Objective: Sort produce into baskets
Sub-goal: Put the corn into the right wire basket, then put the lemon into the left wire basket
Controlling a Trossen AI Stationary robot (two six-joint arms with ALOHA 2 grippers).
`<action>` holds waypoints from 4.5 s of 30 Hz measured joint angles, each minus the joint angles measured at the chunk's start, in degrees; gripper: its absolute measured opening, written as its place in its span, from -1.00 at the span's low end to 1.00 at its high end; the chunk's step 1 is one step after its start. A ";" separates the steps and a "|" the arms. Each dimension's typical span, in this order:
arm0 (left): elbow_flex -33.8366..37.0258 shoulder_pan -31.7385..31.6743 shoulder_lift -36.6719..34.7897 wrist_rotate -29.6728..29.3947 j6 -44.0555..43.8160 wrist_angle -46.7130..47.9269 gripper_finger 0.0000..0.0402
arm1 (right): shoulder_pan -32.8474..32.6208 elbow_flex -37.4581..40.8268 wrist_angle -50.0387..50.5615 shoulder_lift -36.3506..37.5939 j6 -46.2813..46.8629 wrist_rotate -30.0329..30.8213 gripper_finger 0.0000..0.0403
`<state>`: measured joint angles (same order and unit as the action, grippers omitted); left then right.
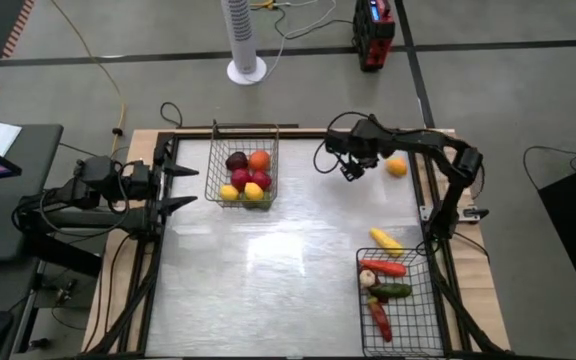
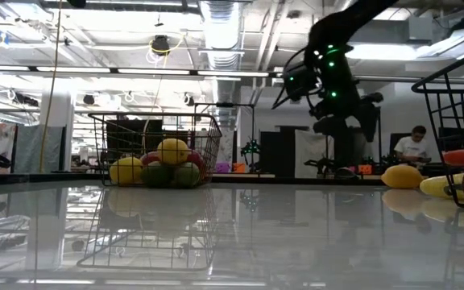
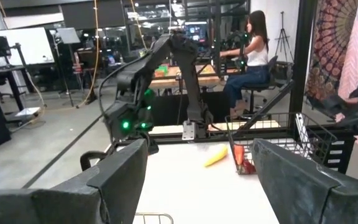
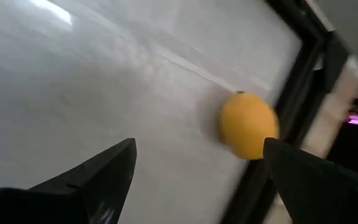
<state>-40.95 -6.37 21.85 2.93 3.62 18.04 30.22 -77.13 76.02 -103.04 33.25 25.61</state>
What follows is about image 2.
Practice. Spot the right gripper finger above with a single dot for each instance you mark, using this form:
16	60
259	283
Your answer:
342	149

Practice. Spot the yellow corn cob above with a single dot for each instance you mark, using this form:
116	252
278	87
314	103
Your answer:
437	186

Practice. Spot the orange carrot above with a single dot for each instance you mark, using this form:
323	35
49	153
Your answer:
461	158

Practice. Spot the pale green fruit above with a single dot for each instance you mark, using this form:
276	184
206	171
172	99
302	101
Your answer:
187	175

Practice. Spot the green lime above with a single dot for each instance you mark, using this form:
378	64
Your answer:
156	176

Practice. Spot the red tomato green stem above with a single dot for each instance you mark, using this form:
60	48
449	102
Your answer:
149	158

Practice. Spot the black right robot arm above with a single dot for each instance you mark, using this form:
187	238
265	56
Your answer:
345	22

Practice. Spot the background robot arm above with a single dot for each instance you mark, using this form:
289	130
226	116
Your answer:
250	147

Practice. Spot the orange box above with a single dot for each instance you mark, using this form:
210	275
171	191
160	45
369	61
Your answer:
364	169
239	167

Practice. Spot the white panel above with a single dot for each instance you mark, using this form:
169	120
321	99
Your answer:
308	149

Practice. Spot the person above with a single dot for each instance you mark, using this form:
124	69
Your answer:
411	147
371	114

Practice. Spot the black cabinet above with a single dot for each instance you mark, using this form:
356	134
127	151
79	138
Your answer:
282	153

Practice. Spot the yellow mango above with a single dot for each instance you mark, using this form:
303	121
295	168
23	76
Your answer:
402	176

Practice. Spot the LED light bar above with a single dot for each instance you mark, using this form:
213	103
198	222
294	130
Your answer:
232	73

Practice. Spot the black monitor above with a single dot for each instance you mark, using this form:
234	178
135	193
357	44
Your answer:
453	139

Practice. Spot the pink box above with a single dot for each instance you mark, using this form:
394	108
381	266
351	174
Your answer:
224	167

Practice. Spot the fruit pile in left basket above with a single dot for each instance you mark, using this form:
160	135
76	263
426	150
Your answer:
131	135

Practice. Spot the white pillar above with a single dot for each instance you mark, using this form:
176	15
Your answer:
56	133

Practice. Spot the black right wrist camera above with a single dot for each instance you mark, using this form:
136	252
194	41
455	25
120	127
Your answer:
296	82

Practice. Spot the black background rig frame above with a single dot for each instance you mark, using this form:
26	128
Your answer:
224	105

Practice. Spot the ribbed silver ventilation duct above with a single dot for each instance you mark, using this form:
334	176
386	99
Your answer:
220	36

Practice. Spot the black table frame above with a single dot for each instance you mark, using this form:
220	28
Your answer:
34	178

